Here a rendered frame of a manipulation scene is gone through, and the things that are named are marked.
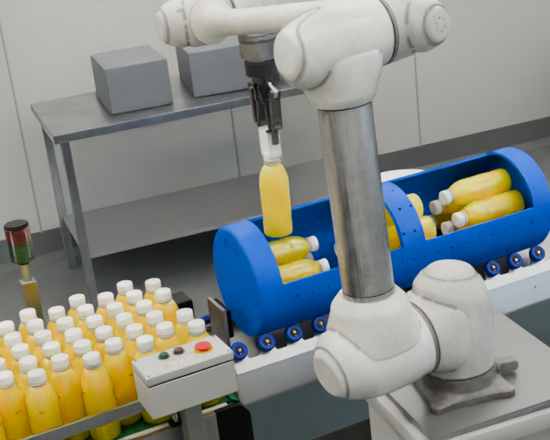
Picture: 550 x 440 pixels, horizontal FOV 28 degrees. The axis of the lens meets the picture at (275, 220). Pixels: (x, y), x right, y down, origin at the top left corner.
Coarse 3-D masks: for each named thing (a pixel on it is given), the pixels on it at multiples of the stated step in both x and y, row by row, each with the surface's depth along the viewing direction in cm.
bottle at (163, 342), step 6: (162, 336) 250; (168, 336) 250; (174, 336) 251; (156, 342) 251; (162, 342) 250; (168, 342) 250; (174, 342) 250; (180, 342) 252; (162, 348) 250; (168, 348) 250
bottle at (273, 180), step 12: (264, 168) 259; (276, 168) 258; (264, 180) 259; (276, 180) 258; (288, 180) 261; (264, 192) 260; (276, 192) 259; (288, 192) 261; (264, 204) 261; (276, 204) 260; (288, 204) 261; (264, 216) 262; (276, 216) 260; (288, 216) 262; (264, 228) 264; (276, 228) 261; (288, 228) 263
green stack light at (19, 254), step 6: (12, 246) 278; (18, 246) 278; (24, 246) 279; (30, 246) 280; (12, 252) 279; (18, 252) 279; (24, 252) 279; (30, 252) 280; (12, 258) 280; (18, 258) 279; (24, 258) 280; (30, 258) 281
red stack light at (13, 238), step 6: (24, 228) 278; (6, 234) 278; (12, 234) 277; (18, 234) 277; (24, 234) 278; (30, 234) 280; (6, 240) 280; (12, 240) 278; (18, 240) 278; (24, 240) 278; (30, 240) 280
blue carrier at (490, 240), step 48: (384, 192) 279; (432, 192) 306; (528, 192) 298; (240, 240) 262; (432, 240) 277; (480, 240) 284; (528, 240) 293; (240, 288) 269; (288, 288) 261; (336, 288) 268
